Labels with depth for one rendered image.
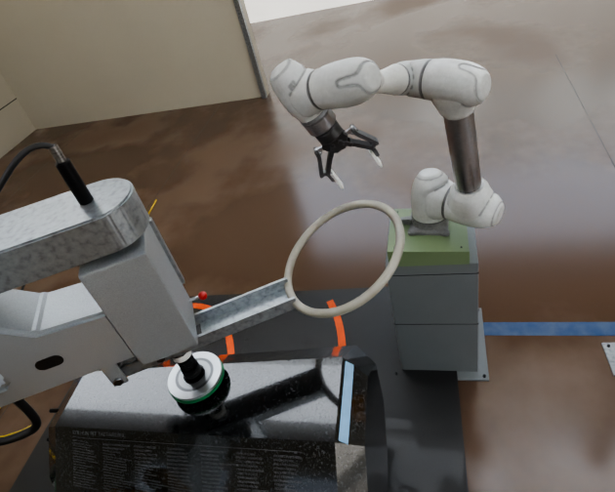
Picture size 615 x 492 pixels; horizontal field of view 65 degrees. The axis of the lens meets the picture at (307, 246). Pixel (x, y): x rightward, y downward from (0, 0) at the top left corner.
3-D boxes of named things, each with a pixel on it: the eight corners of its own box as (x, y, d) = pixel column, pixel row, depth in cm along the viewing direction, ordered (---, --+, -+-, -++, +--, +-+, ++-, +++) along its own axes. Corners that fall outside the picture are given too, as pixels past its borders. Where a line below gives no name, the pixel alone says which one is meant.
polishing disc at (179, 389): (159, 378, 188) (158, 376, 187) (205, 344, 196) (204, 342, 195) (184, 412, 173) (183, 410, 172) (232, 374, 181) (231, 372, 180)
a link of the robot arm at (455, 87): (461, 200, 216) (510, 213, 203) (444, 226, 210) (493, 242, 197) (435, 46, 160) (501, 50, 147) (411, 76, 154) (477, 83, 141)
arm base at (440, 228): (402, 213, 233) (402, 203, 230) (450, 213, 226) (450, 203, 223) (398, 235, 219) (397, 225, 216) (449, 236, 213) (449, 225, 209)
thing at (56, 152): (79, 207, 131) (43, 151, 120) (80, 200, 134) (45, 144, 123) (93, 202, 132) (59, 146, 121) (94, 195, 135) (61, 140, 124)
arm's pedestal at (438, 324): (396, 309, 301) (380, 207, 252) (481, 308, 288) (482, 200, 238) (391, 378, 265) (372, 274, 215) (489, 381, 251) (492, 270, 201)
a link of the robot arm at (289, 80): (290, 128, 134) (326, 121, 125) (255, 85, 124) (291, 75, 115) (307, 100, 138) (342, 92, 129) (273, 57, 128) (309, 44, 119)
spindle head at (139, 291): (99, 390, 159) (19, 298, 131) (102, 343, 176) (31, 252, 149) (202, 350, 163) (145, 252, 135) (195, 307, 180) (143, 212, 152)
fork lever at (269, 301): (111, 390, 163) (104, 383, 160) (113, 349, 178) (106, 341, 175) (301, 313, 168) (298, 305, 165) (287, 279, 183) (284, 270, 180)
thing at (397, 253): (308, 348, 156) (304, 343, 155) (273, 259, 194) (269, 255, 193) (432, 256, 149) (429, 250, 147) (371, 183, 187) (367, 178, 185)
